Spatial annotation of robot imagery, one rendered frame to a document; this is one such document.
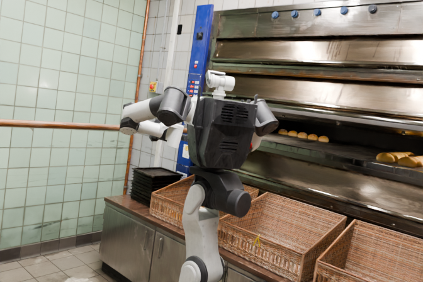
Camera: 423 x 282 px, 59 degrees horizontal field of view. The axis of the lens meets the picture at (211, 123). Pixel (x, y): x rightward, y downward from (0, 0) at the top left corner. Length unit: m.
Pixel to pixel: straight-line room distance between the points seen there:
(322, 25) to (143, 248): 1.84
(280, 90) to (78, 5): 1.74
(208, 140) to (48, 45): 1.91
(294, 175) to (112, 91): 1.79
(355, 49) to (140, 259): 1.91
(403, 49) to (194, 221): 1.43
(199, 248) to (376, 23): 1.56
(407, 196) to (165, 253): 1.44
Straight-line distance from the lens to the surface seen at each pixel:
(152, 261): 2.61
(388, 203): 2.24
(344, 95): 2.33
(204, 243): 1.73
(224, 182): 1.59
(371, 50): 2.32
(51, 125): 1.78
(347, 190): 2.31
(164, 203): 2.51
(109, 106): 3.41
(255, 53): 2.68
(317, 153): 2.37
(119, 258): 2.89
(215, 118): 1.49
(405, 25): 2.32
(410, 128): 2.05
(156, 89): 3.25
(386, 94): 2.26
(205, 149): 1.52
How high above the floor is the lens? 1.38
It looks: 3 degrees down
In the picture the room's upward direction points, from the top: 8 degrees clockwise
